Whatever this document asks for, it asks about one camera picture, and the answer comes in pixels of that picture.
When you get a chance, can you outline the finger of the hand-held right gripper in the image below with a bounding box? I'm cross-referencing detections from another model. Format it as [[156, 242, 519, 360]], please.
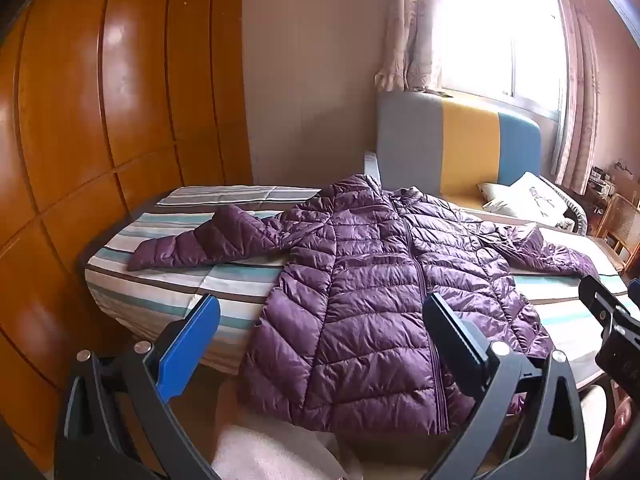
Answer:
[[578, 275, 626, 323]]

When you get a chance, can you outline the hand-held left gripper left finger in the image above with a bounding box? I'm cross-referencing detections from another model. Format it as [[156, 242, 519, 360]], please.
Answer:
[[52, 294, 223, 480]]

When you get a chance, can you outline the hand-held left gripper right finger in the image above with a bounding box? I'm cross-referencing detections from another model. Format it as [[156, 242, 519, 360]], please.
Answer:
[[422, 292, 588, 480]]

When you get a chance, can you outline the purple quilted down jacket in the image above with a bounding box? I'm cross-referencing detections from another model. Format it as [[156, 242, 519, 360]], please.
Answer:
[[126, 173, 601, 436]]

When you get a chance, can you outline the person's right hand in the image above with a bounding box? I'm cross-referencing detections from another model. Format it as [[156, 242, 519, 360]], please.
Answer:
[[592, 385, 640, 480]]

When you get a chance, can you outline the striped bed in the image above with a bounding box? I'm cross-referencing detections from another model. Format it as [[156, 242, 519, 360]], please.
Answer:
[[82, 185, 640, 392]]

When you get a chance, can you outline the cluttered shelf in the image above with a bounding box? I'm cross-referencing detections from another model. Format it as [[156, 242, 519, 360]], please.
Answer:
[[590, 160, 640, 196]]

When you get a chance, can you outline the white printed pillow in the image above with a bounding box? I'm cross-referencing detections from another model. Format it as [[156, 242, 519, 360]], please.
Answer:
[[485, 171, 568, 218]]

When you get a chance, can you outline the beige fleece cloth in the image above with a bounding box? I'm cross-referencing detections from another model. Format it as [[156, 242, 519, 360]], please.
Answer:
[[212, 395, 361, 480]]

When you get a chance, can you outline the grey pillow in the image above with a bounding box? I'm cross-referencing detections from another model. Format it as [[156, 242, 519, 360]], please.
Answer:
[[476, 181, 508, 206]]

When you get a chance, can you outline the grey yellow blue sofa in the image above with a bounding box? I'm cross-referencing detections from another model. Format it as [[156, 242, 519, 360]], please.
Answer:
[[362, 91, 543, 211]]

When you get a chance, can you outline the pink patterned curtain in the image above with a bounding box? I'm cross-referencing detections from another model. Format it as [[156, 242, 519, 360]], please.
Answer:
[[547, 0, 601, 196], [375, 0, 446, 96]]

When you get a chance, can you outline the wooden wardrobe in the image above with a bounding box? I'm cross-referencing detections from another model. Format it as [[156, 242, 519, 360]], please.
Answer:
[[0, 0, 253, 466]]

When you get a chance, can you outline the window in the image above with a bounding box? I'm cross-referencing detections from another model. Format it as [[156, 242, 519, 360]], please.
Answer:
[[440, 0, 566, 116]]

